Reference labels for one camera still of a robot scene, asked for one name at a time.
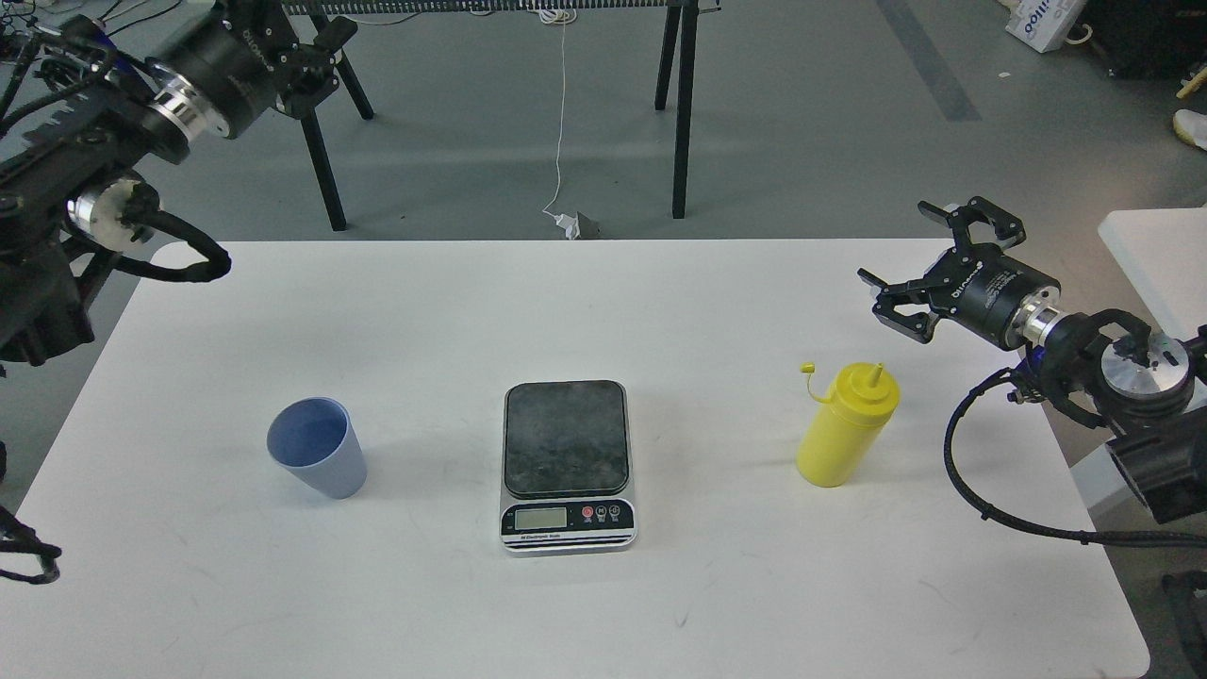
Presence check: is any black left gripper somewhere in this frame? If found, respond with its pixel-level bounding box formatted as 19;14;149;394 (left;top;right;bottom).
148;1;358;141

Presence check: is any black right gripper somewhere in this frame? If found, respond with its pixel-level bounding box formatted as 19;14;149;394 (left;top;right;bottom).
857;197;1061;351

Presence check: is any yellow squeeze bottle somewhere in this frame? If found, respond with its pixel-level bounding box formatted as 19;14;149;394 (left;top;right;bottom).
795;362;900;488

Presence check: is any blue plastic cup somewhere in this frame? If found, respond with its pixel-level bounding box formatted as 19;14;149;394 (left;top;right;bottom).
266;397;368;501

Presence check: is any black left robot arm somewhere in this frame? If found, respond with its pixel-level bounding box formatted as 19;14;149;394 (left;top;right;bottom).
1;1;373;365

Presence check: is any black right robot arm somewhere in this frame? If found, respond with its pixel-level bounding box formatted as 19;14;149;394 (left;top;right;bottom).
858;197;1205;544

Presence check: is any digital kitchen scale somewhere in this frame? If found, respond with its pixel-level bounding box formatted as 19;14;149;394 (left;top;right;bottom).
498;381;637;557

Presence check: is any white side table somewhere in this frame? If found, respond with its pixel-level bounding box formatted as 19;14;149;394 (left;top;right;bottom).
1069;207;1206;519

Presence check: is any white cardboard box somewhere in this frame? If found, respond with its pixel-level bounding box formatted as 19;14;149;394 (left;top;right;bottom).
1001;1;1092;53

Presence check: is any white shoe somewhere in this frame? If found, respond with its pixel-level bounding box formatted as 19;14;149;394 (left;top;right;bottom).
1171;109;1207;150

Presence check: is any white power adapter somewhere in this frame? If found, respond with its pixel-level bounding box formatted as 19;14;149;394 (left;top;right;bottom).
554;212;601;240

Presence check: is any black metal background table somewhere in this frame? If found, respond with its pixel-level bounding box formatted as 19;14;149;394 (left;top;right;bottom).
323;1;702;229

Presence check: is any white hanging cable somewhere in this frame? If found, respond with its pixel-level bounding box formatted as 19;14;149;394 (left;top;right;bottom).
540;8;578;227

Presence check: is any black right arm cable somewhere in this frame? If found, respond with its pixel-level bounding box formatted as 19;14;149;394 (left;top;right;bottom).
944;368;1207;548

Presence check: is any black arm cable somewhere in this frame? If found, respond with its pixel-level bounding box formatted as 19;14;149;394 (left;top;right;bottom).
944;368;1207;548
0;505;63;586

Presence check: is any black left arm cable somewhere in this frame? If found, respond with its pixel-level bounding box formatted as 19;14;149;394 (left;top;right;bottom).
0;505;63;586

